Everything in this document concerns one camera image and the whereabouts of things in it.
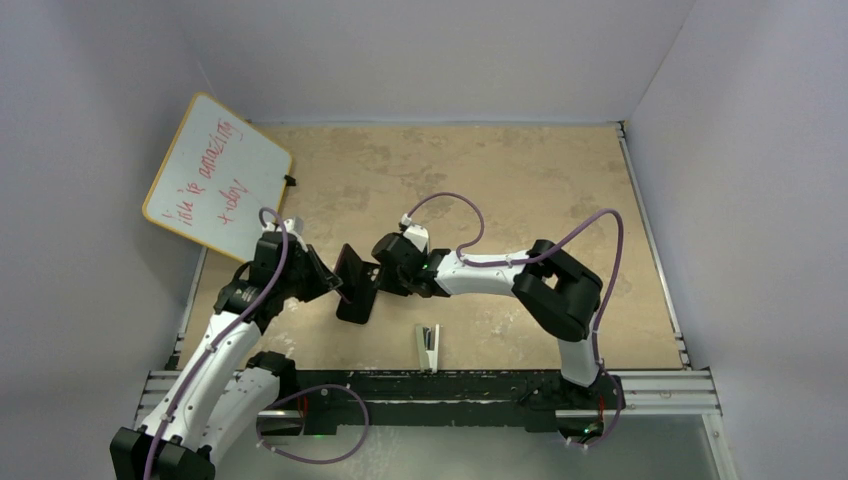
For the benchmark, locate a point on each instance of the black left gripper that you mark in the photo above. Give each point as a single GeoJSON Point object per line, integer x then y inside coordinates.
{"type": "Point", "coordinates": [323, 280]}

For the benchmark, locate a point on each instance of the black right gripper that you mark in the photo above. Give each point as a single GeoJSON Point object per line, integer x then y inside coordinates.
{"type": "Point", "coordinates": [388, 285]}

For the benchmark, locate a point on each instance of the black phone case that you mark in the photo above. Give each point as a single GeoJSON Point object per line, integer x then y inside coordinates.
{"type": "Point", "coordinates": [358, 312]}

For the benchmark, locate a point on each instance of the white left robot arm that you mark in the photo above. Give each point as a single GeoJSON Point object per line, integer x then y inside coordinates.
{"type": "Point", "coordinates": [206, 408]}

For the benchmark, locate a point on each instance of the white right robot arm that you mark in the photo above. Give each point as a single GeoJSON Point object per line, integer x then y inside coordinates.
{"type": "Point", "coordinates": [561, 294]}

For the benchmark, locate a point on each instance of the white stapler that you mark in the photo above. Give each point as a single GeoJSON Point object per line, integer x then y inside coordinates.
{"type": "Point", "coordinates": [427, 344]}

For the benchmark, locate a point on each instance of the yellow framed whiteboard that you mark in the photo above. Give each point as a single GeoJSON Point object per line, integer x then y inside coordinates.
{"type": "Point", "coordinates": [218, 172]}

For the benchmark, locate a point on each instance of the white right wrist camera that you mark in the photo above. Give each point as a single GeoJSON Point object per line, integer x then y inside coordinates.
{"type": "Point", "coordinates": [418, 236]}

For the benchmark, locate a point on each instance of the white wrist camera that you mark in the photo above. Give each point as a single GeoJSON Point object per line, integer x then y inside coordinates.
{"type": "Point", "coordinates": [295, 225]}
{"type": "Point", "coordinates": [418, 236]}

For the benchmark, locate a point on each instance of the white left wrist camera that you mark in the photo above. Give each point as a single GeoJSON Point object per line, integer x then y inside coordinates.
{"type": "Point", "coordinates": [295, 225]}

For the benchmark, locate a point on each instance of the black aluminium mounting rail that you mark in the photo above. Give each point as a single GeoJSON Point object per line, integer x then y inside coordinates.
{"type": "Point", "coordinates": [533, 400]}

